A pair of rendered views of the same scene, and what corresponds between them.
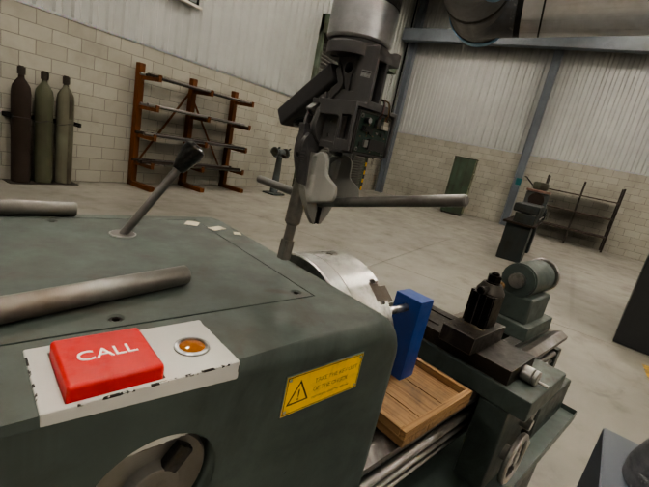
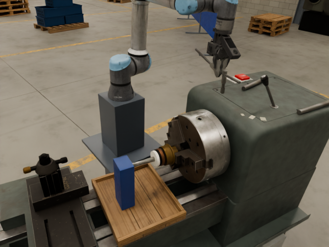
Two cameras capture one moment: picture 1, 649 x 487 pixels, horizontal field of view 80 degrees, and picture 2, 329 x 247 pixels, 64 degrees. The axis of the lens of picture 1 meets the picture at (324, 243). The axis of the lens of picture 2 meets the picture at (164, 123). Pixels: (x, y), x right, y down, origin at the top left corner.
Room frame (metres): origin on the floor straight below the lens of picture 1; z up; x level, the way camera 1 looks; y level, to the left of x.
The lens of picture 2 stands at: (1.69, 0.09, 1.80)
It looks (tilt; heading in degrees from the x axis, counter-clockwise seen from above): 32 degrees down; 195
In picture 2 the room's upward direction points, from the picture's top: 3 degrees clockwise
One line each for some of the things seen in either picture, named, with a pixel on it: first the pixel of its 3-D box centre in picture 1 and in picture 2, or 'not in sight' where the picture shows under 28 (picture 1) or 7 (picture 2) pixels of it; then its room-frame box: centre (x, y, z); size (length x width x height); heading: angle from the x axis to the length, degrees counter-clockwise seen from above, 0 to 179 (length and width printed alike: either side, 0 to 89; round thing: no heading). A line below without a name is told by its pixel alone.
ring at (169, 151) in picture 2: not in sight; (166, 155); (0.83, -0.12, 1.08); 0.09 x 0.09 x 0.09; 45
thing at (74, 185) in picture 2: (472, 331); (59, 189); (1.08, -0.49, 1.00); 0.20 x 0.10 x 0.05; 135
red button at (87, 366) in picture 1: (106, 364); (242, 77); (0.24, 0.14, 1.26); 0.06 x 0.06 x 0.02; 45
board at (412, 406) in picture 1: (382, 375); (136, 197); (0.93, -0.22, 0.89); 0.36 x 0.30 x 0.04; 45
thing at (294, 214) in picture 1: (293, 219); (223, 82); (0.53, 0.05, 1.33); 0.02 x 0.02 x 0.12
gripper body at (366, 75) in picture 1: (351, 103); (220, 43); (0.48, 0.00, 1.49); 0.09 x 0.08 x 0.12; 45
